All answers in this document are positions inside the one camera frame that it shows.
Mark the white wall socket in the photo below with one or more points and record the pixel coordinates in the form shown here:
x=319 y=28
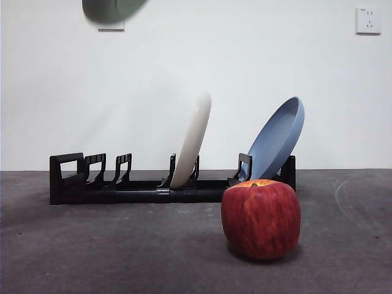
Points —
x=368 y=21
x=111 y=27

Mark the red apple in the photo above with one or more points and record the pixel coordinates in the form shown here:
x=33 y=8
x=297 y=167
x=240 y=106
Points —
x=260 y=220

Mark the white plate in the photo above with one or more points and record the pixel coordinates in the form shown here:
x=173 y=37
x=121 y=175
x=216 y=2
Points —
x=196 y=137

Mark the black plate rack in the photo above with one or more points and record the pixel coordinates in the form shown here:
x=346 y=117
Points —
x=137 y=196

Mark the blue plate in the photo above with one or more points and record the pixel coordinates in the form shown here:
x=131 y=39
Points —
x=275 y=141

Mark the green plate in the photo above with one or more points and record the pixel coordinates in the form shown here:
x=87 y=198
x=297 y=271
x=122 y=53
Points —
x=110 y=12

